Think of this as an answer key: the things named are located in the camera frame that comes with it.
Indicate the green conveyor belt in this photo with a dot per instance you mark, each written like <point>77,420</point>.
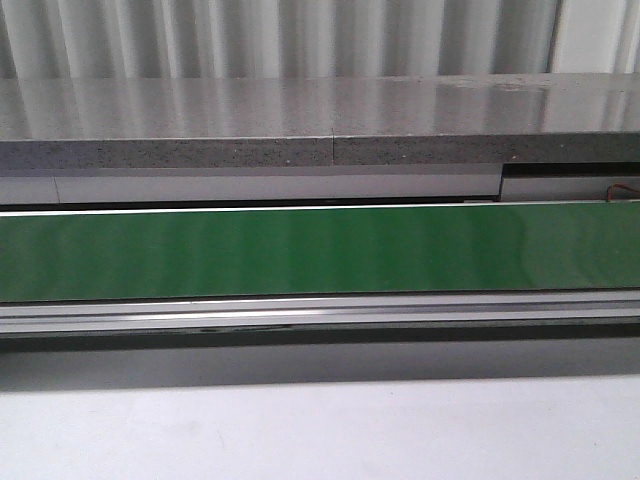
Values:
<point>158,254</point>

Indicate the grey stone shelf slab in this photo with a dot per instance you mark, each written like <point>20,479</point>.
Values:
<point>250,123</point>

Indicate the white pleated curtain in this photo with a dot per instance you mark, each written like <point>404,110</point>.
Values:
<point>271,39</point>

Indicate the silver conveyor frame rail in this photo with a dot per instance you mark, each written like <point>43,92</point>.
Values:
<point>431,309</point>

